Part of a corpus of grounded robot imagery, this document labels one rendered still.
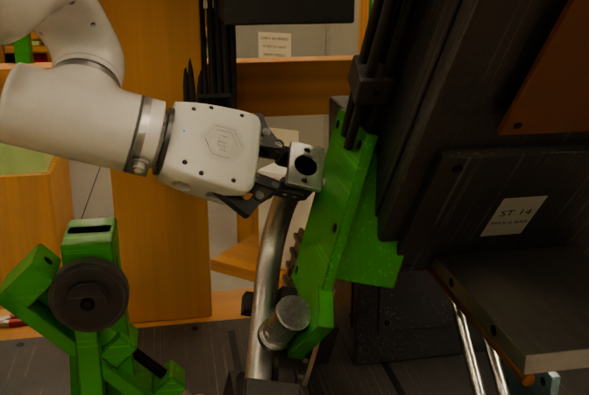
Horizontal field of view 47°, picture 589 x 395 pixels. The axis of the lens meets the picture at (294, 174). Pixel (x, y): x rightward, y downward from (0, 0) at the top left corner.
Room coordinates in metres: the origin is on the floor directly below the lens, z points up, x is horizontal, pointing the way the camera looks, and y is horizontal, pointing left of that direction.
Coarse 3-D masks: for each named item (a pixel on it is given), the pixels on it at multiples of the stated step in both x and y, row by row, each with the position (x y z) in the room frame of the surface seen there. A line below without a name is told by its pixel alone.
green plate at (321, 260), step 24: (336, 120) 0.74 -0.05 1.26; (336, 144) 0.71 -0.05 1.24; (360, 144) 0.64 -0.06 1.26; (336, 168) 0.69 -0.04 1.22; (360, 168) 0.63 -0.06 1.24; (336, 192) 0.67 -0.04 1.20; (360, 192) 0.63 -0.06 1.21; (312, 216) 0.72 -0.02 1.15; (336, 216) 0.65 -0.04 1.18; (360, 216) 0.64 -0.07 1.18; (312, 240) 0.70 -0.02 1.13; (336, 240) 0.63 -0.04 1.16; (360, 240) 0.64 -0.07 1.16; (312, 264) 0.67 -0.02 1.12; (336, 264) 0.63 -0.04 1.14; (360, 264) 0.64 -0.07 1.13; (384, 264) 0.65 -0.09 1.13; (312, 288) 0.65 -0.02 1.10
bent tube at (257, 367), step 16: (304, 144) 0.74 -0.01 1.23; (288, 160) 0.72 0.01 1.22; (304, 160) 0.74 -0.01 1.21; (320, 160) 0.73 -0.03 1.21; (288, 176) 0.71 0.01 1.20; (304, 176) 0.71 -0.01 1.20; (320, 176) 0.72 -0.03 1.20; (272, 208) 0.78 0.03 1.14; (288, 208) 0.77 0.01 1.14; (272, 224) 0.78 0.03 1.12; (288, 224) 0.78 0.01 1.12; (272, 240) 0.77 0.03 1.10; (272, 256) 0.77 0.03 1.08; (256, 272) 0.76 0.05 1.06; (272, 272) 0.75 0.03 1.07; (256, 288) 0.74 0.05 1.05; (272, 288) 0.74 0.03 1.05; (256, 304) 0.72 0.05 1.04; (272, 304) 0.72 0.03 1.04; (256, 320) 0.70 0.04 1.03; (256, 336) 0.69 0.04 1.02; (256, 352) 0.67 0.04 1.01; (256, 368) 0.66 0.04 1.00
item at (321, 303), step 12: (312, 300) 0.63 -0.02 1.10; (324, 300) 0.61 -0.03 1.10; (312, 312) 0.62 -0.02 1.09; (324, 312) 0.61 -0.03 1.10; (312, 324) 0.61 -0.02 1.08; (324, 324) 0.60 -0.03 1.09; (300, 336) 0.63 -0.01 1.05; (312, 336) 0.61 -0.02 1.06; (324, 336) 0.61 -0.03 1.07; (288, 348) 0.66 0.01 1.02; (300, 348) 0.63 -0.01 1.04; (312, 348) 0.63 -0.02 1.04
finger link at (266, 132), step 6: (264, 132) 0.75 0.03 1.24; (270, 132) 0.76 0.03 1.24; (276, 138) 0.76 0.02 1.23; (270, 150) 0.75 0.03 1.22; (282, 150) 0.75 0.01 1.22; (288, 150) 0.74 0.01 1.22; (270, 156) 0.75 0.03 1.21; (276, 156) 0.75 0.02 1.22; (282, 156) 0.74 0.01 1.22; (276, 162) 0.76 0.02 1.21; (282, 162) 0.75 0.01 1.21
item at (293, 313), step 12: (288, 300) 0.63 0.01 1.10; (300, 300) 0.63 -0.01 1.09; (276, 312) 0.62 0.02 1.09; (288, 312) 0.62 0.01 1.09; (300, 312) 0.62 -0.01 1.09; (264, 324) 0.66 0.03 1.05; (276, 324) 0.62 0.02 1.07; (288, 324) 0.61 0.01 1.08; (300, 324) 0.61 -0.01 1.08; (264, 336) 0.65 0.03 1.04; (276, 336) 0.63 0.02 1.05; (288, 336) 0.63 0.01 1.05; (264, 348) 0.65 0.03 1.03; (276, 348) 0.64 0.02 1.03
